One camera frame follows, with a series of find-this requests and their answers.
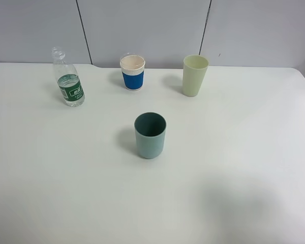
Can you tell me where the teal plastic cup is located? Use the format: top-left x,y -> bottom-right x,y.
134,112 -> 167,159

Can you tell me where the clear bottle green label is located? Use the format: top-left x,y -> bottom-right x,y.
51,47 -> 85,107

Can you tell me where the blue sleeved paper cup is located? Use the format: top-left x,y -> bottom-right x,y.
119,53 -> 145,91

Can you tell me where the pale green plastic cup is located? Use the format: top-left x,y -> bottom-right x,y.
182,55 -> 209,97

